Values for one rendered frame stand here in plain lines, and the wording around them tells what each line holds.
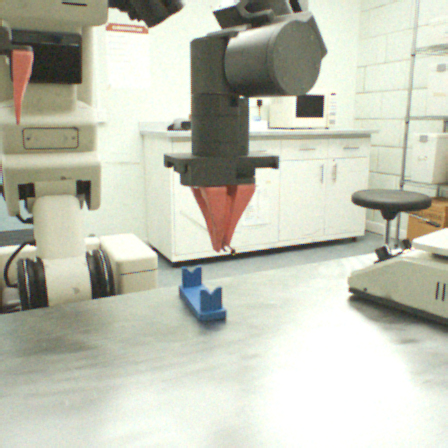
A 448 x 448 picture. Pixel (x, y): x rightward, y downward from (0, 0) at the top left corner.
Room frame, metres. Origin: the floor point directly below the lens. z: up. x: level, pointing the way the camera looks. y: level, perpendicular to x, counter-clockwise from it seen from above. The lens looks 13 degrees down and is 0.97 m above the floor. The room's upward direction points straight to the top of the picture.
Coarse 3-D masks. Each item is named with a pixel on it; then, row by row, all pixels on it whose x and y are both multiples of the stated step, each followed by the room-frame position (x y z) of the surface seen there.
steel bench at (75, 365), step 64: (0, 320) 0.48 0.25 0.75; (64, 320) 0.48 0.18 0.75; (128, 320) 0.48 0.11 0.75; (192, 320) 0.48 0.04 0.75; (256, 320) 0.48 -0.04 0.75; (320, 320) 0.48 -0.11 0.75; (384, 320) 0.48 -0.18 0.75; (0, 384) 0.35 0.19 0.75; (64, 384) 0.35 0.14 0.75; (128, 384) 0.35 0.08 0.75; (192, 384) 0.35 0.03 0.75; (256, 384) 0.35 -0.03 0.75; (320, 384) 0.35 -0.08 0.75; (384, 384) 0.35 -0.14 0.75
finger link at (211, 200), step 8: (192, 192) 0.47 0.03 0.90; (200, 192) 0.46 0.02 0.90; (208, 192) 0.41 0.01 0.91; (216, 192) 0.42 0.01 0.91; (224, 192) 0.42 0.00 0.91; (200, 200) 0.46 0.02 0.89; (208, 200) 0.42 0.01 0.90; (216, 200) 0.42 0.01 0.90; (224, 200) 0.42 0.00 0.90; (200, 208) 0.46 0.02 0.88; (208, 208) 0.43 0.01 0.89; (216, 208) 0.42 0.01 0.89; (224, 208) 0.43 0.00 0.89; (208, 216) 0.46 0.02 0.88; (216, 216) 0.43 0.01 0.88; (208, 224) 0.46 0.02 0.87; (216, 224) 0.43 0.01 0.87; (208, 232) 0.46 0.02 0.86; (216, 232) 0.43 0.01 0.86; (216, 240) 0.44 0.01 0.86; (216, 248) 0.44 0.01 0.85
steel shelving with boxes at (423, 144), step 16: (416, 0) 3.14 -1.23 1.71; (416, 16) 3.14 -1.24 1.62; (416, 32) 3.14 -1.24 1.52; (432, 32) 3.09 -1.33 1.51; (416, 48) 3.11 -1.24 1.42; (432, 48) 3.12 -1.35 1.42; (432, 64) 3.09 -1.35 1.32; (432, 80) 3.09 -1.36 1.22; (432, 96) 3.08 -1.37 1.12; (432, 112) 3.08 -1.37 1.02; (416, 144) 3.05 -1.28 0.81; (432, 144) 2.94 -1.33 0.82; (416, 160) 3.04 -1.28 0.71; (432, 160) 2.94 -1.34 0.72; (400, 176) 3.14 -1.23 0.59; (416, 176) 3.04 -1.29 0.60; (432, 176) 2.93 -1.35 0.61; (432, 208) 2.93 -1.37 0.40; (416, 224) 3.04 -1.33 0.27
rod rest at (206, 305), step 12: (192, 276) 0.56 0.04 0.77; (180, 288) 0.56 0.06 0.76; (192, 288) 0.55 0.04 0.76; (204, 288) 0.55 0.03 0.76; (216, 288) 0.49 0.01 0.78; (192, 300) 0.51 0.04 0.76; (204, 300) 0.48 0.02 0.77; (216, 300) 0.49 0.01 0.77; (204, 312) 0.48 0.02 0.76; (216, 312) 0.48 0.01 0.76
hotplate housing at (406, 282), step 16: (400, 256) 0.51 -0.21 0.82; (416, 256) 0.50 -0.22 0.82; (432, 256) 0.50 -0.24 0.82; (352, 272) 0.56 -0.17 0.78; (368, 272) 0.53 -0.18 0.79; (384, 272) 0.52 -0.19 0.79; (400, 272) 0.50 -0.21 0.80; (416, 272) 0.49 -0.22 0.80; (432, 272) 0.48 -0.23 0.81; (352, 288) 0.55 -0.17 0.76; (368, 288) 0.53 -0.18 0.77; (384, 288) 0.52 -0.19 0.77; (400, 288) 0.50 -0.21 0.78; (416, 288) 0.49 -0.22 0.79; (432, 288) 0.47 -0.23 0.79; (400, 304) 0.50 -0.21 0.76; (416, 304) 0.49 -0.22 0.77; (432, 304) 0.47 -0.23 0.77
